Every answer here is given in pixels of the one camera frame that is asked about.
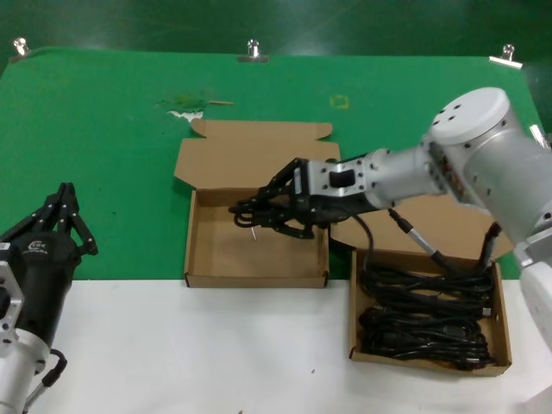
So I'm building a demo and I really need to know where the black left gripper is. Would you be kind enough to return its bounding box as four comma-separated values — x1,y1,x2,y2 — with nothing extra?
0,183,99,348

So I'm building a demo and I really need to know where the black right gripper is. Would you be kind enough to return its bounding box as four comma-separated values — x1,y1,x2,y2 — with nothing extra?
257,158,383,239

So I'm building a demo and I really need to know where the black power cable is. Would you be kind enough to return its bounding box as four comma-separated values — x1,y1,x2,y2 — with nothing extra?
364,331,496,373
359,306,486,344
228,191,303,229
363,257,496,318

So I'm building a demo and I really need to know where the open cardboard box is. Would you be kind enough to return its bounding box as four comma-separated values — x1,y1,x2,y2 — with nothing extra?
173,119,342,289
331,196,514,378

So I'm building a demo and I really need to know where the green table mat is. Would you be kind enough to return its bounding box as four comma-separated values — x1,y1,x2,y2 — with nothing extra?
0,46,552,284

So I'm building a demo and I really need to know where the silver binder clip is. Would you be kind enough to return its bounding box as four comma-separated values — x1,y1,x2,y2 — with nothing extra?
529,124,552,152
236,38,269,64
488,43,524,70
9,37,32,64

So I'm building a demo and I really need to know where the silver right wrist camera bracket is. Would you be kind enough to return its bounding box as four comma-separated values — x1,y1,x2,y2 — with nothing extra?
292,160,376,202

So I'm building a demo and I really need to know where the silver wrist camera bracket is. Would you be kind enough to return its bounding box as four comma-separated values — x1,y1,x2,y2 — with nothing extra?
292,160,376,202
0,258,26,346

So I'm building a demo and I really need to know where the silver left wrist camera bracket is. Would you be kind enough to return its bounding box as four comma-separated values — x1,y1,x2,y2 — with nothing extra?
0,258,26,346

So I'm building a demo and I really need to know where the right arm cable silver connector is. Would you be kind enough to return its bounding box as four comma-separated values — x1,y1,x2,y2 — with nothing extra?
387,209,504,277

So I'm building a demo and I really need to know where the left arm cable with connector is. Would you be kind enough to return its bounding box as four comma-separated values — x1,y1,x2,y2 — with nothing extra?
23,347,69,411

